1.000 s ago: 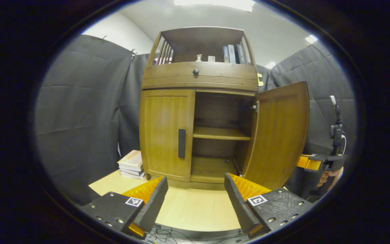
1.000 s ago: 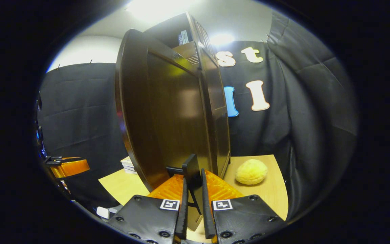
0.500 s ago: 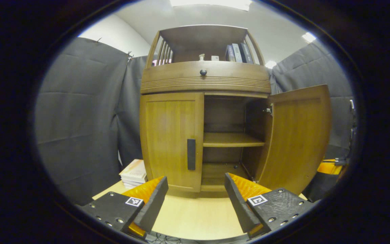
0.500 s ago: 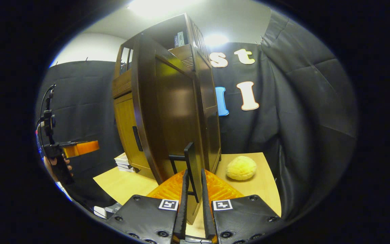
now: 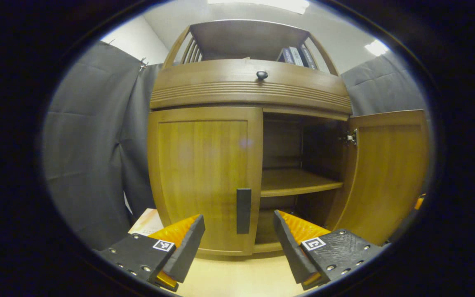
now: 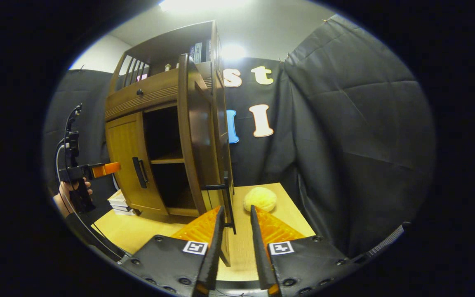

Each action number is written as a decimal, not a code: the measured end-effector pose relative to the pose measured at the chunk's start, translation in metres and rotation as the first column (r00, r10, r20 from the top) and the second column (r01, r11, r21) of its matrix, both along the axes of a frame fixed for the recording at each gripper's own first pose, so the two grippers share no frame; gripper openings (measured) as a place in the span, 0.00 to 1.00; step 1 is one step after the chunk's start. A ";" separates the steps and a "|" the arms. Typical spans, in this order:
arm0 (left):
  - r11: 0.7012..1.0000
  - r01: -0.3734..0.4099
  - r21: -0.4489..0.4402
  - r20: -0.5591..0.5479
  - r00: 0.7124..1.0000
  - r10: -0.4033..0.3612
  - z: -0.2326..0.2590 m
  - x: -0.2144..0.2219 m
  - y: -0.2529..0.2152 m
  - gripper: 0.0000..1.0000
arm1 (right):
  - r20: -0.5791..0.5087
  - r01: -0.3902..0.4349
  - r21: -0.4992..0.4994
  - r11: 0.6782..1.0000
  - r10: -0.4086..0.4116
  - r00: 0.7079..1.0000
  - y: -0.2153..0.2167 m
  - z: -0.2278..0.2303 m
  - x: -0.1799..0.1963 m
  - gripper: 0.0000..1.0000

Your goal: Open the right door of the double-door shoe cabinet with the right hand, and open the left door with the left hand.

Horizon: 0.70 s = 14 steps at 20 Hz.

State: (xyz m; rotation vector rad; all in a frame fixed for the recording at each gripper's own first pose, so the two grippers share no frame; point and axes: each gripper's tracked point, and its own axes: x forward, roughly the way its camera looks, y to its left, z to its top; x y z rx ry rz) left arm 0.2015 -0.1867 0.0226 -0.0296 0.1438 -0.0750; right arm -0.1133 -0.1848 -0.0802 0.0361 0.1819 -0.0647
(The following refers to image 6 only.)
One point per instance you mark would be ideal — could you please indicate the yellow plush ball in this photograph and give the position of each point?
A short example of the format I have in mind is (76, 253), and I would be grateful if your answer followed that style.
(260, 199)

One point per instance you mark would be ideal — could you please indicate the wooden inner shelf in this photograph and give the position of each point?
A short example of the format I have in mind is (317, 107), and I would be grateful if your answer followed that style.
(169, 159)

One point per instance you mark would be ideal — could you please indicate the wooden drawer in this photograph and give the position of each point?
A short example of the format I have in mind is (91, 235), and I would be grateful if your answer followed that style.
(155, 93)

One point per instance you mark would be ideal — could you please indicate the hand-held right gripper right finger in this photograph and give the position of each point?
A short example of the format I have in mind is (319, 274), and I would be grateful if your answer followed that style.
(258, 247)

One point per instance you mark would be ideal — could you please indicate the wooden double-door shoe cabinet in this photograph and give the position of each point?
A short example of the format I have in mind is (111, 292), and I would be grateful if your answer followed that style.
(167, 41)

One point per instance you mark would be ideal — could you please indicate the stack of books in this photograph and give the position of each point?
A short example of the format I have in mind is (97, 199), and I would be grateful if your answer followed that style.
(120, 202)

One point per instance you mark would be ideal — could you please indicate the wooden shoe cabinet door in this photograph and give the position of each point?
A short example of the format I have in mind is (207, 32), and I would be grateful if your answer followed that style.
(124, 156)
(200, 136)

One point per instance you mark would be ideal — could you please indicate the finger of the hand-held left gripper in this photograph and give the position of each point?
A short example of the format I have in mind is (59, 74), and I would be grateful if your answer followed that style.
(107, 169)

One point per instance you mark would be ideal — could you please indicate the dark blue book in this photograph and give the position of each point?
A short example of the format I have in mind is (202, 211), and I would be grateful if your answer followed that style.
(192, 53)

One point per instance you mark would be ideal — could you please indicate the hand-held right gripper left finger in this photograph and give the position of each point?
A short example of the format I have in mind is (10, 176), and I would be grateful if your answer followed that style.
(217, 247)

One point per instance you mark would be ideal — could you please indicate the ceiling light panel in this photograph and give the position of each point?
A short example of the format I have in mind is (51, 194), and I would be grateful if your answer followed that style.
(204, 5)
(233, 52)

